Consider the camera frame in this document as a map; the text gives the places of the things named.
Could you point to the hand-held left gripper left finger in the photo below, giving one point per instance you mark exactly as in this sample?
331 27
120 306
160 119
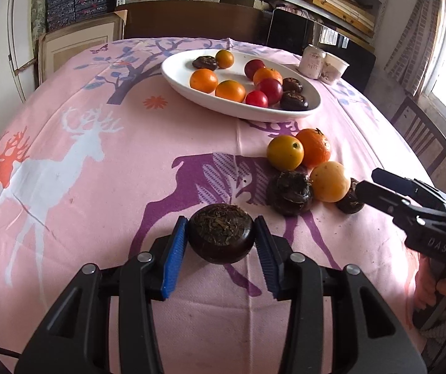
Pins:
174 261

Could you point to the pale yellow round fruit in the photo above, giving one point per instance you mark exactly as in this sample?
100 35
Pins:
330 181

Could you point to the white oval plate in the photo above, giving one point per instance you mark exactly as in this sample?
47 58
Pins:
184 70

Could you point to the small red plum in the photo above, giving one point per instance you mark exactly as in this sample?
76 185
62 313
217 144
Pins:
257 99

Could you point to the white paper cup left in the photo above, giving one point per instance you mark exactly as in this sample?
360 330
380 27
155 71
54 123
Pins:
310 62

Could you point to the large bumpy orange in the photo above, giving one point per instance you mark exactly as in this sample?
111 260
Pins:
316 147

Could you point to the dark wooden cabinet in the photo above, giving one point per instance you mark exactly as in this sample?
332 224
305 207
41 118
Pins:
192 21

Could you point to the dark tea-stuffed tangerine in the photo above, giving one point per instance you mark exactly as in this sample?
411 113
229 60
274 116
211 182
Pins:
290 193
294 101
348 202
221 233
292 85
205 62

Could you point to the grey marble slab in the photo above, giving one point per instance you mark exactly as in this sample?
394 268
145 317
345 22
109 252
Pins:
38 4

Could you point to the orange tangerine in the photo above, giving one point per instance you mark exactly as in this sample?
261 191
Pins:
270 74

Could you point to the dark wooden chair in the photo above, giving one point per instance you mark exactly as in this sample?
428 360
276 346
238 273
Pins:
421 132

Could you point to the stack of blue patterned boxes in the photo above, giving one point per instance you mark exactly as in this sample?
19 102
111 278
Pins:
79 4

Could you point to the white paper cup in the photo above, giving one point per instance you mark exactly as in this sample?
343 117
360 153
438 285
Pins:
334 70
310 62

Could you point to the smooth orange round fruit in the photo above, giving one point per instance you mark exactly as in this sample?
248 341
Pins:
204 80
230 90

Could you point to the brick pattern curtain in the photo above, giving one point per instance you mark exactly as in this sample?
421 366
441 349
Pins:
413 31

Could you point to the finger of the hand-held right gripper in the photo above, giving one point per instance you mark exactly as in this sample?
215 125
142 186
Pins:
402 183
382 196

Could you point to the small smooth orange fruit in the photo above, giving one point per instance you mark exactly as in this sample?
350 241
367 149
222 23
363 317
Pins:
224 59

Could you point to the framed beige panel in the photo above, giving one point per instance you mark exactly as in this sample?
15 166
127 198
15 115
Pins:
79 45

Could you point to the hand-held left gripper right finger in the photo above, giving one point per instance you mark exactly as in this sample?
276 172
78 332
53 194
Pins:
267 261

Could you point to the pink deer print tablecloth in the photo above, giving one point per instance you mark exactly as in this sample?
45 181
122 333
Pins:
90 222

